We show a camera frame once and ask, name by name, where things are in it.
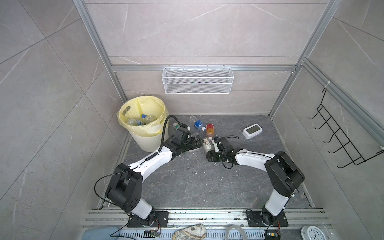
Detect clear bottle blue label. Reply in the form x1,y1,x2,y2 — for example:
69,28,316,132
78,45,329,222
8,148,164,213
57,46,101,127
189,115,207,132
127,118,144,126

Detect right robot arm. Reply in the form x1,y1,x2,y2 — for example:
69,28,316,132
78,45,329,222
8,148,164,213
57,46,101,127
203,137,305,226

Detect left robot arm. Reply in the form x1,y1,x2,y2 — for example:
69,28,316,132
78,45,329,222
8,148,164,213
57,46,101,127
97,115,204,227

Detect white bin with yellow liner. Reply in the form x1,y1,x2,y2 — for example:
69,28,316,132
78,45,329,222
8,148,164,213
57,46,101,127
117,96,169,152

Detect white flat bottle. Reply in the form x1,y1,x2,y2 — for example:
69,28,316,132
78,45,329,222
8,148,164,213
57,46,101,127
203,138,214,153

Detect clear bottle blue label back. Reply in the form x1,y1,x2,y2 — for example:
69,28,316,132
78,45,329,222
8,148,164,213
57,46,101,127
189,115,207,132

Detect small clear bottle white cap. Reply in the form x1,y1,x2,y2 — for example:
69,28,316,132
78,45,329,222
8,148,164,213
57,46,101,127
173,122,181,130

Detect orange red bottle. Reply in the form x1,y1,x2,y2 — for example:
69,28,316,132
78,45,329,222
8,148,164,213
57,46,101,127
206,124,215,140

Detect white digital clock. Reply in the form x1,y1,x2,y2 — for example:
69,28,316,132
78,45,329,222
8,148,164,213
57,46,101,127
242,124,263,140

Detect white tape roll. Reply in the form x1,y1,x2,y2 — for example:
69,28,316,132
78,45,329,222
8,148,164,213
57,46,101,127
225,225,248,240

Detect patterned cloth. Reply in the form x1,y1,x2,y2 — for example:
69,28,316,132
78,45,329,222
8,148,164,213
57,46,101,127
172,224,207,240

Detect white round analog clock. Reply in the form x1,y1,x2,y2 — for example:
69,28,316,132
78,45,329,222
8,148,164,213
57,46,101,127
301,226,327,240

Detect blue grey cushion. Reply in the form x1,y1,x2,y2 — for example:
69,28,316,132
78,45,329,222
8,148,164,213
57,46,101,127
82,227,119,240

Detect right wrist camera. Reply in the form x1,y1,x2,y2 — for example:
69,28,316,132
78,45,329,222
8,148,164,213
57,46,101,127
211,138,220,153

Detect white wire mesh basket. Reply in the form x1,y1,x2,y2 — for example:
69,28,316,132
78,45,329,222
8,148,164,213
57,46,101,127
162,67,234,95

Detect black wire hook rack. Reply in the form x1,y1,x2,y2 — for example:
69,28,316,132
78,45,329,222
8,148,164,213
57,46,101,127
308,88,384,169

